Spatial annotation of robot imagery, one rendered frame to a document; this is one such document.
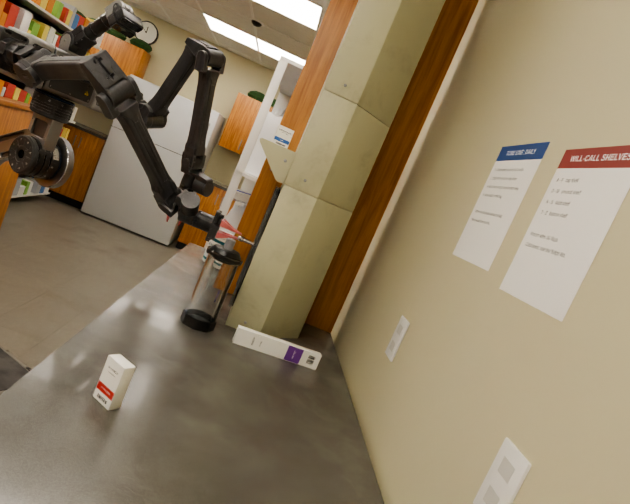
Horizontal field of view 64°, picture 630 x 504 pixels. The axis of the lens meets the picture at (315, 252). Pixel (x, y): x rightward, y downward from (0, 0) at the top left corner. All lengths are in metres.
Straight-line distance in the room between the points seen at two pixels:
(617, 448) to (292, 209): 1.10
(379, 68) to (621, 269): 1.03
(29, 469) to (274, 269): 0.93
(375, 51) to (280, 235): 0.61
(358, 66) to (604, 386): 1.13
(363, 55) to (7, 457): 1.28
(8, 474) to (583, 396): 0.75
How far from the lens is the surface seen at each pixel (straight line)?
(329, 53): 1.94
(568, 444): 0.74
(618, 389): 0.70
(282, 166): 1.52
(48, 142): 2.08
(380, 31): 1.59
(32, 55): 1.80
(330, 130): 1.53
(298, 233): 1.53
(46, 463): 0.85
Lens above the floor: 1.44
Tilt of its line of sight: 7 degrees down
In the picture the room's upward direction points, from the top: 23 degrees clockwise
